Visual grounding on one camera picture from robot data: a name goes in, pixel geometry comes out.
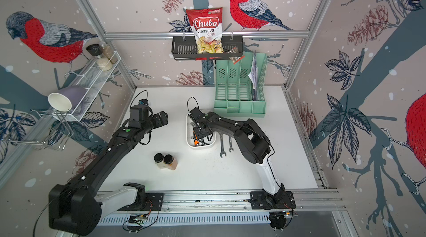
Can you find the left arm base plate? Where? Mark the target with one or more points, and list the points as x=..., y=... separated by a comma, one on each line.
x=148, y=201

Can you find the black lid white jar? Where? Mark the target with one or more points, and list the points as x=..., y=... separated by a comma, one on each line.
x=101, y=60

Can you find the orange handled adjustable wrench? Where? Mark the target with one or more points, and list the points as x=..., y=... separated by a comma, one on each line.
x=197, y=142

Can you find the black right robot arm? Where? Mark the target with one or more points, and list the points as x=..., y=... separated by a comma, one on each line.
x=256, y=148

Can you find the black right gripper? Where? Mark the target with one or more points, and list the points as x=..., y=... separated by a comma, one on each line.
x=198, y=136

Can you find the chrome wire cup rack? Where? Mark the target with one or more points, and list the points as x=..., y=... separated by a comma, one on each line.
x=36, y=129

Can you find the white wire wall shelf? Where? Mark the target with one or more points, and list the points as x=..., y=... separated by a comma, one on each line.
x=92, y=79

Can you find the purple white paper cup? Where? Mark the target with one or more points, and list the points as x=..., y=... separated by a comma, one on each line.
x=67, y=99

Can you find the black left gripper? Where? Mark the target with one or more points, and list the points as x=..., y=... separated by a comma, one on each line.
x=159, y=122

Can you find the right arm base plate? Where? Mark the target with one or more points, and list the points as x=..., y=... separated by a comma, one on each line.
x=266, y=201

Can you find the silver combination wrench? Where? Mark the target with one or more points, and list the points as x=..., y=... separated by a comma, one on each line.
x=231, y=149

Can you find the white plastic storage box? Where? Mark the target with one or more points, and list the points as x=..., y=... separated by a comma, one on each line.
x=187, y=120

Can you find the black lid orange spice jar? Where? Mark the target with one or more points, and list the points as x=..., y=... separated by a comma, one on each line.
x=170, y=161

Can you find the green plastic file organizer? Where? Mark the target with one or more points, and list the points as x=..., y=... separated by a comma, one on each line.
x=233, y=91

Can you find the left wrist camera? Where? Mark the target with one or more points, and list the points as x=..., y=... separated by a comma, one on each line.
x=143, y=101

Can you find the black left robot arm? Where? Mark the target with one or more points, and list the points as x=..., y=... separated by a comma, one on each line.
x=76, y=207

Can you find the clear glass jar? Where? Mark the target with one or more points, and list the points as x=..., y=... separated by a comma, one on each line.
x=108, y=52

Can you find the small snack packet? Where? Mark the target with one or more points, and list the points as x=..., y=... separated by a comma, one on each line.
x=235, y=59

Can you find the silver end wrench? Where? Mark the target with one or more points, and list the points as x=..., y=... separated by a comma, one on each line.
x=222, y=152

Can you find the red Chuba chips bag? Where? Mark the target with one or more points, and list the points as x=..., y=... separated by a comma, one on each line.
x=207, y=27

